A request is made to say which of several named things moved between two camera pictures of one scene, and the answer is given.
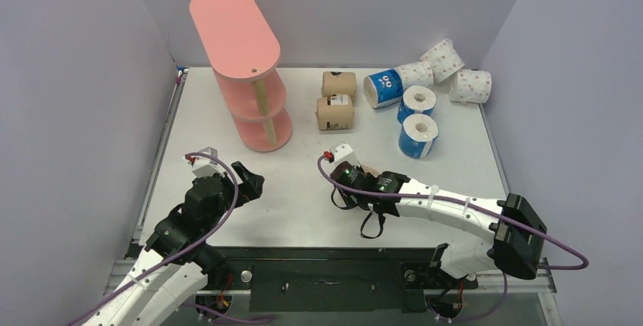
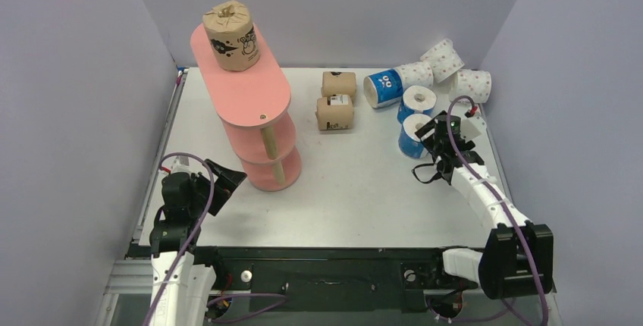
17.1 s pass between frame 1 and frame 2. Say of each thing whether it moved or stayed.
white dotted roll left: stayed
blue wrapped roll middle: stayed
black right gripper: moved
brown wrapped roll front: stayed
